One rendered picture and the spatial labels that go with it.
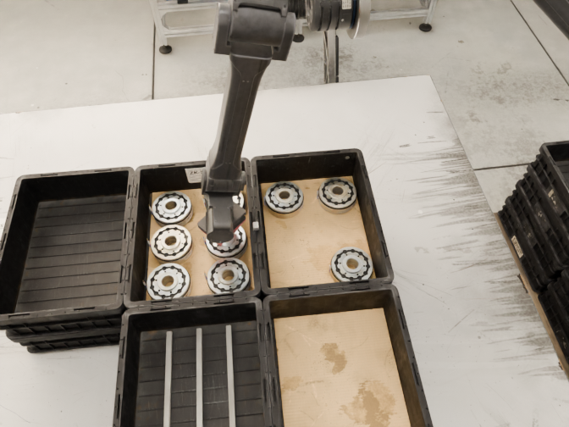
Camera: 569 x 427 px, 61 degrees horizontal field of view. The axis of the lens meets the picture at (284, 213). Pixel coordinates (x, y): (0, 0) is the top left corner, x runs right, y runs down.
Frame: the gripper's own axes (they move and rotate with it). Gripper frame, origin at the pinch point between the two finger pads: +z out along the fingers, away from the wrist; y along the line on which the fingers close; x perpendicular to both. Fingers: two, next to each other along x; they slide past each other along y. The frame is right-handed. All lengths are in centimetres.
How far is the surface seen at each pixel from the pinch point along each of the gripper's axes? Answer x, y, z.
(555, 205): -63, 98, 38
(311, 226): -13.1, 18.2, 4.2
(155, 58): 162, 92, 94
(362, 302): -36.4, 7.9, -0.4
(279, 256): -12.6, 6.1, 4.0
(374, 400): -51, -7, 3
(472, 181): -37, 71, 18
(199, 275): -1.1, -10.9, 3.9
